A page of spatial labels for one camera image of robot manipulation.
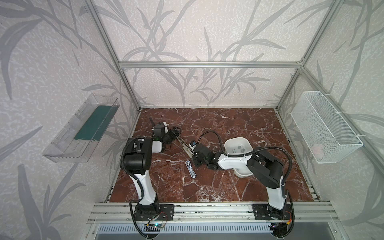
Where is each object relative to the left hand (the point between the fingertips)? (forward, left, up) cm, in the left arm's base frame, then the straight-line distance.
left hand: (180, 126), depth 101 cm
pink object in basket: (-25, -71, +17) cm, 78 cm away
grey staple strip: (-12, -40, -6) cm, 42 cm away
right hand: (-17, -9, -3) cm, 20 cm away
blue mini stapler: (-28, -8, -5) cm, 30 cm away
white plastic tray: (-14, -34, -4) cm, 37 cm away
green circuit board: (-56, +9, -7) cm, 57 cm away
